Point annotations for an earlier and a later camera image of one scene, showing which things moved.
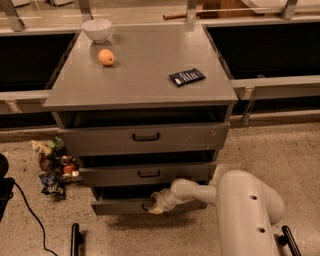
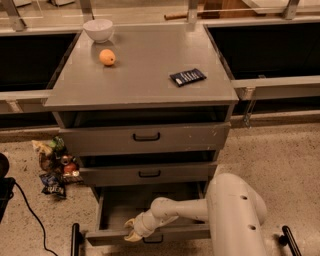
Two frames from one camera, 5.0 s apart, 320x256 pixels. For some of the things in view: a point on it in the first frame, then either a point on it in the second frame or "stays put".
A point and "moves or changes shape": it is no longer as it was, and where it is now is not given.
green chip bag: x=57 y=145 stays put
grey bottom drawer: x=134 y=200 moves or changes shape
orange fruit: x=106 y=58 stays put
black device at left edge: x=6 y=185 stays put
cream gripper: x=162 y=200 to x=142 y=225
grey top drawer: x=145 y=139 stays put
